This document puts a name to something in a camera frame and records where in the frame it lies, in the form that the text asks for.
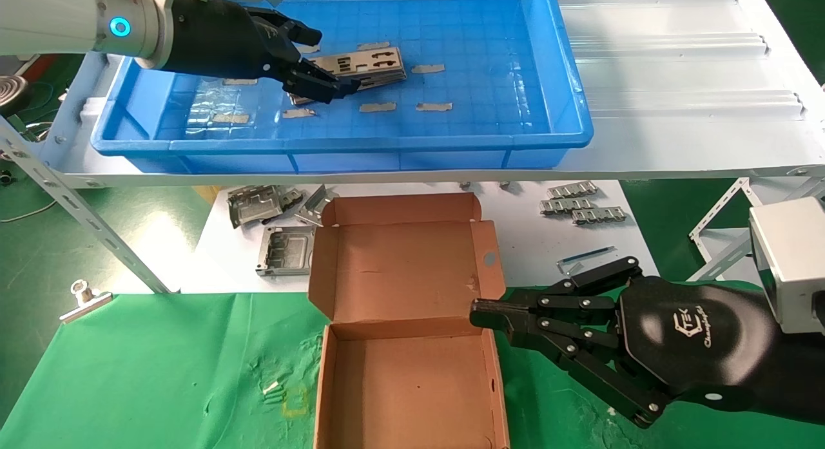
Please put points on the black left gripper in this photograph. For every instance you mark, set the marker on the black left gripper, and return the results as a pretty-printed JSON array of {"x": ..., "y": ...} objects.
[{"x": 219, "y": 40}]

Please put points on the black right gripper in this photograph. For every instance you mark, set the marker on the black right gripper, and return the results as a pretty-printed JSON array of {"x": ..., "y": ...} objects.
[{"x": 696, "y": 346}]

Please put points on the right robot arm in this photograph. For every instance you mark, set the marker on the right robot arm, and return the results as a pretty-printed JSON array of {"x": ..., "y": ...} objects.
[{"x": 805, "y": 378}]

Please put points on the blue plastic tray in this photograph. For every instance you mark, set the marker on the blue plastic tray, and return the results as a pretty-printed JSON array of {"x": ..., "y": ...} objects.
[{"x": 483, "y": 114}]

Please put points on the brown cardboard box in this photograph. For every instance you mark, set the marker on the brown cardboard box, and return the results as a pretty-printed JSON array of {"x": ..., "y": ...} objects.
[{"x": 399, "y": 268}]

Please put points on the grey tape piece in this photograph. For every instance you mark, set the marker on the grey tape piece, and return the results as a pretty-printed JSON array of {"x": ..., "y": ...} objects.
[
  {"x": 312, "y": 49},
  {"x": 299, "y": 113},
  {"x": 428, "y": 68},
  {"x": 231, "y": 118},
  {"x": 378, "y": 107},
  {"x": 240, "y": 81},
  {"x": 434, "y": 106}
]

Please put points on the thin blue metal rod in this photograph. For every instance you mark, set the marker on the thin blue metal rod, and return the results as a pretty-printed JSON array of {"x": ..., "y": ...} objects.
[{"x": 586, "y": 256}]

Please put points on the white lower shelf board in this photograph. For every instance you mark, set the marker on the white lower shelf board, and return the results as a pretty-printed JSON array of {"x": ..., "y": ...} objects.
[{"x": 535, "y": 256}]

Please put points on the silver toothed metal strip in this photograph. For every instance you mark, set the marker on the silver toothed metal strip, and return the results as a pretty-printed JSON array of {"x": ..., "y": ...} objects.
[
  {"x": 567, "y": 205},
  {"x": 572, "y": 190},
  {"x": 599, "y": 215}
]

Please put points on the small grey metal piece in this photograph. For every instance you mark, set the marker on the small grey metal piece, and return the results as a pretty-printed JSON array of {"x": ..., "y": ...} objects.
[{"x": 293, "y": 198}]

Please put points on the angled silver metal plate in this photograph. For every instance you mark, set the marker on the angled silver metal plate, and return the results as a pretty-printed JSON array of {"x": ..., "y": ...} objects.
[{"x": 314, "y": 205}]

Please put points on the white slotted side rack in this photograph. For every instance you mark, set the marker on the white slotted side rack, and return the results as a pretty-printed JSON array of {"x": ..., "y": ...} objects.
[{"x": 718, "y": 209}]

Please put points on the white metal shelf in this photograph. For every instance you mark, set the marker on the white metal shelf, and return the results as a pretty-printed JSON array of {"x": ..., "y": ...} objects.
[{"x": 677, "y": 114}]

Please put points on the black round ribbed disc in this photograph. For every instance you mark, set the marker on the black round ribbed disc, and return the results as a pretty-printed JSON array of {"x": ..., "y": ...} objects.
[{"x": 9, "y": 91}]

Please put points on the white paper scrap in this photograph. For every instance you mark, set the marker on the white paper scrap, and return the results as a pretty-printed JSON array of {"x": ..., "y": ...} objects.
[{"x": 271, "y": 388}]

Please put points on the silver binder clip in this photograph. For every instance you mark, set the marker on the silver binder clip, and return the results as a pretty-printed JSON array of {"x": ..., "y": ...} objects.
[{"x": 87, "y": 304}]

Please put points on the grey folded metal bracket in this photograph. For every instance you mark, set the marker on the grey folded metal bracket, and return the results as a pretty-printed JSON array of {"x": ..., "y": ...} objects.
[{"x": 254, "y": 204}]

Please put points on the grey metal frame part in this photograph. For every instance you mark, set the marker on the grey metal frame part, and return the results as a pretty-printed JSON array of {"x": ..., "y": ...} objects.
[{"x": 283, "y": 249}]

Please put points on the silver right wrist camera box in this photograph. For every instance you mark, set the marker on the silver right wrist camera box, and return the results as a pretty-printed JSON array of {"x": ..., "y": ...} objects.
[{"x": 793, "y": 262}]

